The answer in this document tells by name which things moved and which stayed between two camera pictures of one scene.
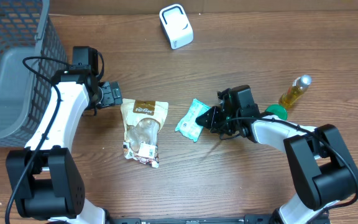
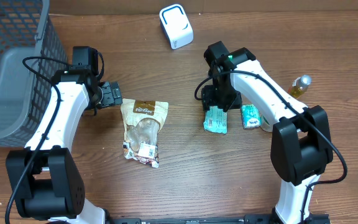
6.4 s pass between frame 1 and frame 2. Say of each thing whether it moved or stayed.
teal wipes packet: moved
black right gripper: moved
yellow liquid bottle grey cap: stayed
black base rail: stayed
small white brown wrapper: stayed
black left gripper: stayed
